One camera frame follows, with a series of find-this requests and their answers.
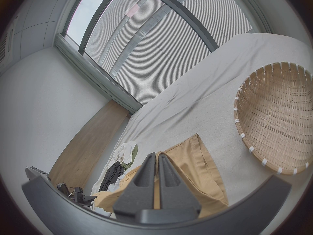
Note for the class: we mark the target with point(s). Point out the black garment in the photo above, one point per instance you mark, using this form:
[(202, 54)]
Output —
[(112, 175)]

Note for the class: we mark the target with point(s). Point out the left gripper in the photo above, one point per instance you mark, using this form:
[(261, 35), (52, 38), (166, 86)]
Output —
[(86, 199)]

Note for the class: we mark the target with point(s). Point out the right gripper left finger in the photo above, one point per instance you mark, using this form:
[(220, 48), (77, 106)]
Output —
[(139, 192)]

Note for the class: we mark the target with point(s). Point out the round woven basket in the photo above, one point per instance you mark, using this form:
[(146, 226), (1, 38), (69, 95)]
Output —
[(276, 119)]

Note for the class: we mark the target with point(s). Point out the tan shorts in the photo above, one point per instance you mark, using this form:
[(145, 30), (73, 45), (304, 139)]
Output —
[(195, 168)]

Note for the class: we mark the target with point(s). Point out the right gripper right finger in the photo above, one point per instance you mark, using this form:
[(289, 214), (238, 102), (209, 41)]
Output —
[(173, 192)]

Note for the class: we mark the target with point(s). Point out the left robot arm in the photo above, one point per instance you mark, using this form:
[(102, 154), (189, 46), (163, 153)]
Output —
[(36, 172)]

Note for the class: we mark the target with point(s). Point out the cream garment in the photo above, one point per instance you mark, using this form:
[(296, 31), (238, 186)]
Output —
[(126, 150)]

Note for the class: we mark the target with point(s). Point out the green garment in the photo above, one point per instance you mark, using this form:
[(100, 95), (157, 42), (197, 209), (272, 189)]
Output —
[(134, 155)]

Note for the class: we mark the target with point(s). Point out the white ceiling air vent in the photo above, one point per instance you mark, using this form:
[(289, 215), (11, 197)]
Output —
[(7, 45)]

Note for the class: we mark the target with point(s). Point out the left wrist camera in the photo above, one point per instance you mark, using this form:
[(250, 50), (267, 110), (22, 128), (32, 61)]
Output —
[(78, 191)]

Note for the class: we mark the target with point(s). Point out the grey-green curtain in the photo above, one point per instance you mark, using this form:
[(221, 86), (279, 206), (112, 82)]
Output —
[(261, 16), (97, 79)]

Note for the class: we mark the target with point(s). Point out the window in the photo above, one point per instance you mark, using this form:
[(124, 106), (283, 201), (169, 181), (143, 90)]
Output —
[(159, 45)]

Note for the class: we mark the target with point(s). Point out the bed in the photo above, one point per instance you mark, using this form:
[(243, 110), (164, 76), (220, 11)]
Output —
[(195, 94)]

